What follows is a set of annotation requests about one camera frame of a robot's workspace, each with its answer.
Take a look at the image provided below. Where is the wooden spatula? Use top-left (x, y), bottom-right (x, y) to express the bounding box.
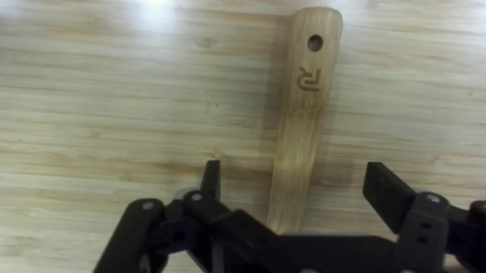
top-left (264, 4), bottom-right (344, 236)

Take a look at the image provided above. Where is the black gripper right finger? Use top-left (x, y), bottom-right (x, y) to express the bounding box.
top-left (361, 161), bottom-right (486, 273)

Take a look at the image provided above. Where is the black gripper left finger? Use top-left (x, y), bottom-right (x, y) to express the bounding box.
top-left (92, 159), bottom-right (240, 273)

